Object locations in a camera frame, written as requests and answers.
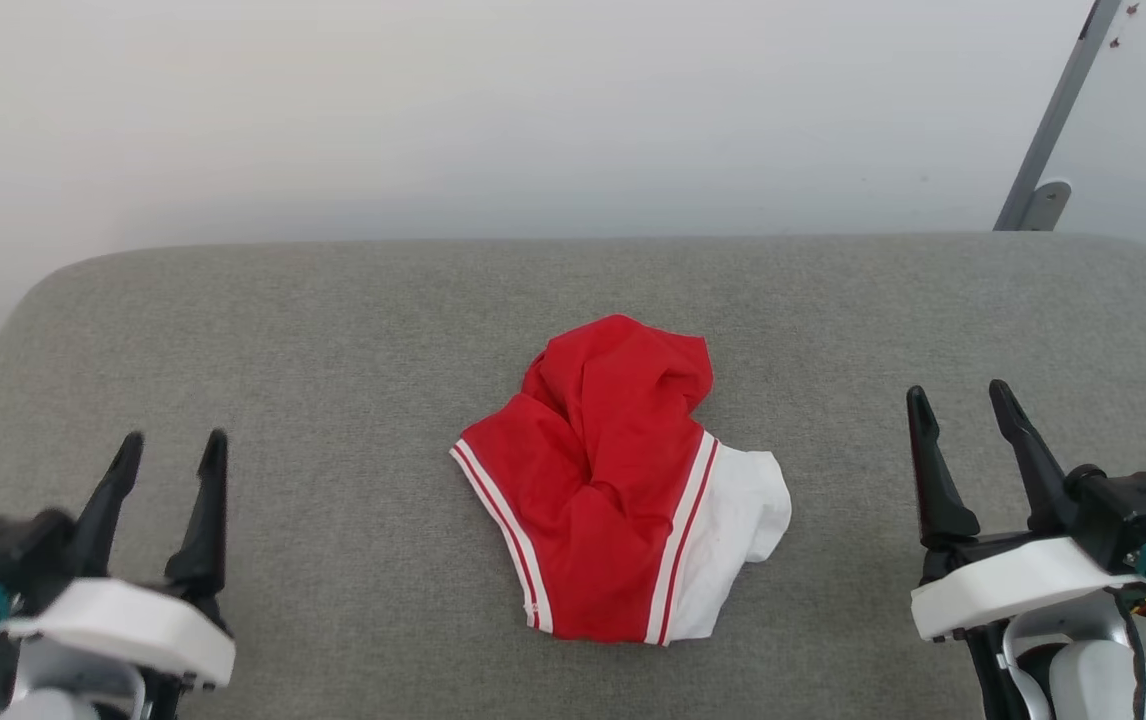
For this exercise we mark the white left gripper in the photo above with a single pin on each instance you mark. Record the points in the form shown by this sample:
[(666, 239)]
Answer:
[(123, 622)]

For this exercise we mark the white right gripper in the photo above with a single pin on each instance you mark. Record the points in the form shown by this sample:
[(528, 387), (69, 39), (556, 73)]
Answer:
[(1013, 585)]

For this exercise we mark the red and white jersey garment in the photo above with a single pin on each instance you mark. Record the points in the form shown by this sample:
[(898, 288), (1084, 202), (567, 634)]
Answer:
[(623, 540)]

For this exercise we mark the grey metal pole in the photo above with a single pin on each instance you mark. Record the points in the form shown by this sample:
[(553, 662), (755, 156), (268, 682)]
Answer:
[(1058, 100)]

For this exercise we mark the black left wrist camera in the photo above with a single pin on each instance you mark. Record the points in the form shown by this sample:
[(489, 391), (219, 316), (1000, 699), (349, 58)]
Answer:
[(13, 555)]

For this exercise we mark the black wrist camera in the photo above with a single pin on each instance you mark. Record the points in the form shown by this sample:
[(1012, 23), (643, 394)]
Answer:
[(1133, 515), (13, 555)]

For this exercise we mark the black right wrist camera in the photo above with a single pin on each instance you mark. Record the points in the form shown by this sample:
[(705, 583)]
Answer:
[(1133, 515)]

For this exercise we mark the grey metal foot bracket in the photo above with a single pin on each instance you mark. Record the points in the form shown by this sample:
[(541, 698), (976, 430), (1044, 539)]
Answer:
[(1045, 205)]

